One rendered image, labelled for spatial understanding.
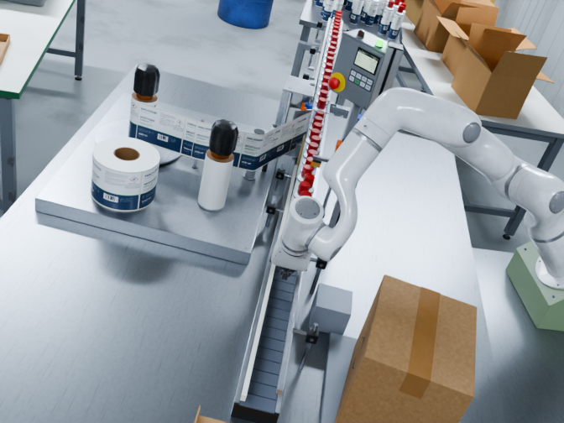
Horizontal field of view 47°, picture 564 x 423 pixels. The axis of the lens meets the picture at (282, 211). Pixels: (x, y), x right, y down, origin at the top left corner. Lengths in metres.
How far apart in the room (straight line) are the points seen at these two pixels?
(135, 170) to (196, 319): 0.49
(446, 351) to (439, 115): 0.55
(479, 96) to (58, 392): 2.71
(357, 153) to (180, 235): 0.66
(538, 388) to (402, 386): 0.65
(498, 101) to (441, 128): 2.09
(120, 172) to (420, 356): 1.01
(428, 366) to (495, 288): 0.88
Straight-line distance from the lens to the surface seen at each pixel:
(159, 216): 2.02
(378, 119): 1.56
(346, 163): 1.55
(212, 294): 1.85
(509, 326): 2.15
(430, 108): 1.60
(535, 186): 1.88
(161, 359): 1.67
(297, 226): 1.54
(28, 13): 3.59
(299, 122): 2.37
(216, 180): 2.00
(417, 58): 4.20
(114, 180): 1.96
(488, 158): 1.77
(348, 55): 2.00
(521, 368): 2.03
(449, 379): 1.44
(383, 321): 1.49
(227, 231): 2.00
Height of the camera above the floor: 2.09
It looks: 34 degrees down
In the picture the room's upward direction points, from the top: 15 degrees clockwise
